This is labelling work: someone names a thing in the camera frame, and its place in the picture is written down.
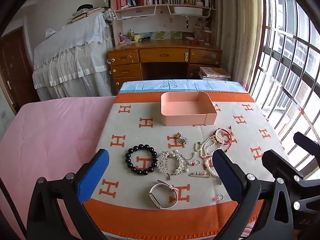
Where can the window with metal grille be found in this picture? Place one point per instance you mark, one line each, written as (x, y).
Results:
(287, 62)

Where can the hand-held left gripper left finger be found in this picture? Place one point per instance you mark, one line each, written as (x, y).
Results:
(92, 175)

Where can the silver hoop charm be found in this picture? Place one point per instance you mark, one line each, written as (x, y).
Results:
(193, 163)

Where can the pink bed sheet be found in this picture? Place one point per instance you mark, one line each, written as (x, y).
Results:
(50, 142)

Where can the black flashlight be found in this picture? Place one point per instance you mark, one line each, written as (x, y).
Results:
(145, 39)

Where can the orange patterned blanket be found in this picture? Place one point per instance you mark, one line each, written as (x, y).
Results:
(150, 135)

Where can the blue tree-print sheet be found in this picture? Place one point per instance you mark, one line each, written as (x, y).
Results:
(150, 86)

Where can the brown wooden door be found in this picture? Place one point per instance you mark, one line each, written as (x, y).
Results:
(15, 67)

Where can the wooden desk with drawers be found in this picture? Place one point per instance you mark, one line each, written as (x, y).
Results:
(162, 52)

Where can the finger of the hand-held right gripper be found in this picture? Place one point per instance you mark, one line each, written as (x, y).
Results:
(307, 142)
(280, 162)

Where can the wooden bookshelf hutch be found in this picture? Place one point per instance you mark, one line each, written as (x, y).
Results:
(165, 22)

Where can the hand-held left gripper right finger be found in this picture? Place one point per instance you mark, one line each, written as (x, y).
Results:
(226, 177)

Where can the pink pen cup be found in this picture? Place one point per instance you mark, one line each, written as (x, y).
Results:
(122, 38)

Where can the strip of green pictures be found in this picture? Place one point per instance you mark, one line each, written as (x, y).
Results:
(160, 35)

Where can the green glass jar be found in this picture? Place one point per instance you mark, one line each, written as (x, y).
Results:
(130, 35)

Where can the stack of books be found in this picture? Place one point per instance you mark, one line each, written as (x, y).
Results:
(215, 72)

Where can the white lace cover cloth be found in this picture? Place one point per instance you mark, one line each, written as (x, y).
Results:
(75, 42)

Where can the blue flower brooch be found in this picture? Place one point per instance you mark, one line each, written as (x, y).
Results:
(180, 137)

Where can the pile of books and papers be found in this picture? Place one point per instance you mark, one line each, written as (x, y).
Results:
(82, 13)

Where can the hanging key bunch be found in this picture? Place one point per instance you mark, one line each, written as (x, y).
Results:
(186, 24)

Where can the beige curtain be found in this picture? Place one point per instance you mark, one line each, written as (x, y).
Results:
(235, 30)

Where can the silver rhinestone hair clip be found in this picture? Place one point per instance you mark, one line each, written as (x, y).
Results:
(163, 161)

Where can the pink plastic box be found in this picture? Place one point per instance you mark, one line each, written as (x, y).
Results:
(187, 120)

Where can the patterned paper cup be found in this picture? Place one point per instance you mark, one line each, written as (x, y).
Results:
(208, 37)

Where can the pearl safety pin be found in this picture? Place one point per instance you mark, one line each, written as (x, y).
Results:
(200, 174)

